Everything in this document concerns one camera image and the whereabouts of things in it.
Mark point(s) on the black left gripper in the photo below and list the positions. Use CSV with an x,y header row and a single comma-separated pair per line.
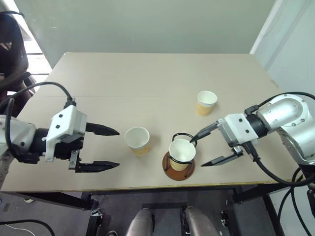
x,y
65,148

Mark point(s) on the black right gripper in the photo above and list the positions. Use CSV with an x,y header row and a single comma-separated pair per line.
x,y
236,150

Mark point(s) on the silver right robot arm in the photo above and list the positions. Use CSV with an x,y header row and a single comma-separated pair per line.
x,y
288,115

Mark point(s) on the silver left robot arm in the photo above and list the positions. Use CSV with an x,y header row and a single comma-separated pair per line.
x,y
23,132

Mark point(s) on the white and tan paper cup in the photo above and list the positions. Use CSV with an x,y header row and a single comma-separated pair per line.
x,y
137,141
206,103
181,153

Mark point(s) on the dark rounded robot leg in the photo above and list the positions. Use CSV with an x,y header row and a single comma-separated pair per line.
x,y
199,221
140,222

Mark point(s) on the black chair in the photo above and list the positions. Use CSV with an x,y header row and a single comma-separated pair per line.
x,y
12,49

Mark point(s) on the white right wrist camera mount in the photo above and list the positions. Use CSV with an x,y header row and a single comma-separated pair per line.
x,y
240,127

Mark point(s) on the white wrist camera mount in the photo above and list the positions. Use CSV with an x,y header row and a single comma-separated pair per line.
x,y
69,120
240,127

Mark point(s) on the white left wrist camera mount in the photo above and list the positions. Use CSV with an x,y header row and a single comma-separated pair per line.
x,y
69,120

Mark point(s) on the black table frame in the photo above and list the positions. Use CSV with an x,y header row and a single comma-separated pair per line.
x,y
61,199

